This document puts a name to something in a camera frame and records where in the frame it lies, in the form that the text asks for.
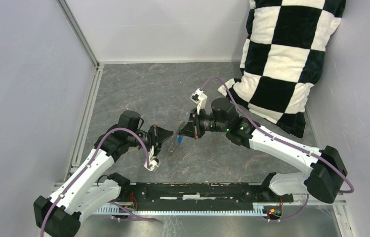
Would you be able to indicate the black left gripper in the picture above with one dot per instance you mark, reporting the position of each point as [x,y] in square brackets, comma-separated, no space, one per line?
[158,136]

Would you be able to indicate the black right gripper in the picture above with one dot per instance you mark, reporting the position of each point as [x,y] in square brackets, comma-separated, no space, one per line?
[193,128]

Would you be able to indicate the black white checkered pillow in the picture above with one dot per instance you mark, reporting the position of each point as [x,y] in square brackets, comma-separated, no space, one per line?
[283,58]

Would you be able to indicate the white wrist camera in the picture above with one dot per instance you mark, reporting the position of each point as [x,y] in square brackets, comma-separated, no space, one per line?
[199,98]
[151,163]

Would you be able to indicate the aluminium frame rail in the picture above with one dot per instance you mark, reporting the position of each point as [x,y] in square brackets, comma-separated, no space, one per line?
[78,147]

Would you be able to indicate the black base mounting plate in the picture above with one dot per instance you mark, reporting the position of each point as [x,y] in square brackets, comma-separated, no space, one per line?
[198,196]

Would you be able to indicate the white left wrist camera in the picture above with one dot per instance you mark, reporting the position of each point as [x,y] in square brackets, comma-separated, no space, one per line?
[151,163]

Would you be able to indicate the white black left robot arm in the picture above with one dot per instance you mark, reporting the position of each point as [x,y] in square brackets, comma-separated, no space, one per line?
[62,212]

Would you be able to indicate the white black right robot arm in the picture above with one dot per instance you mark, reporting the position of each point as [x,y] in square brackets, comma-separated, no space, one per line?
[321,171]

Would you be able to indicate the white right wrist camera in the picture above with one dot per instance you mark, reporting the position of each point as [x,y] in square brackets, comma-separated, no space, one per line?
[199,98]

